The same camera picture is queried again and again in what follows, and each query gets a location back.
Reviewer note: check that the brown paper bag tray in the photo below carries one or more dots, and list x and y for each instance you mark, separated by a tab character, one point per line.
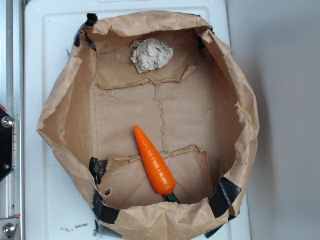
100	89

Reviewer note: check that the orange toy carrot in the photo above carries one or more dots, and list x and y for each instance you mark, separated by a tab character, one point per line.
158	172

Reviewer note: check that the silver corner bracket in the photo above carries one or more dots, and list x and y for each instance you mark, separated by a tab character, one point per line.
10	229

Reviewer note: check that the aluminium frame rail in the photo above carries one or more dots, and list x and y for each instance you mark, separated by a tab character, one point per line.
12	98

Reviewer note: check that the white plastic board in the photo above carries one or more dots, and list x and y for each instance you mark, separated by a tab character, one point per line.
54	209

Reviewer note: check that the crumpled white paper ball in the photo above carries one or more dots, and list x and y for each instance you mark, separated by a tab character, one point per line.
150	54

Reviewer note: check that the black metal bracket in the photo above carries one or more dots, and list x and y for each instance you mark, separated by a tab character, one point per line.
7	130

